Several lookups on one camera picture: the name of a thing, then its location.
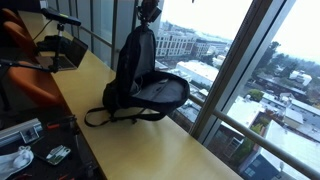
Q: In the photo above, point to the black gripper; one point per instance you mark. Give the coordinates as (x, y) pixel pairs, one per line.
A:
(149, 10)

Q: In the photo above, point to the black backpack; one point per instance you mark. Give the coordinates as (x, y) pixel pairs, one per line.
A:
(126, 90)

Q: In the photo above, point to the grey window column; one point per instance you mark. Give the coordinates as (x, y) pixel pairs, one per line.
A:
(233, 66)
(126, 16)

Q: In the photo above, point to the black laptop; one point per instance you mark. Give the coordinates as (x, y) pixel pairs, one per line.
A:
(75, 51)

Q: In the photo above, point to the small clear plastic item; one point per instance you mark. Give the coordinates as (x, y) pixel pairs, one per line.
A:
(58, 155)

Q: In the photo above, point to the metal window handrail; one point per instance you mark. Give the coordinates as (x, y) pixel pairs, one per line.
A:
(266, 143)

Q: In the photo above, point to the white face mask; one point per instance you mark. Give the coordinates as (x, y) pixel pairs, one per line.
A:
(13, 163)

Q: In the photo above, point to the black stereo camera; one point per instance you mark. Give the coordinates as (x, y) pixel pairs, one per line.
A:
(60, 16)

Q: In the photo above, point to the black camera stand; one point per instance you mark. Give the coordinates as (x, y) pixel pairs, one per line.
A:
(59, 43)

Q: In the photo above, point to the silver aluminium rail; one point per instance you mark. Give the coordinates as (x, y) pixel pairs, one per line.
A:
(13, 133)

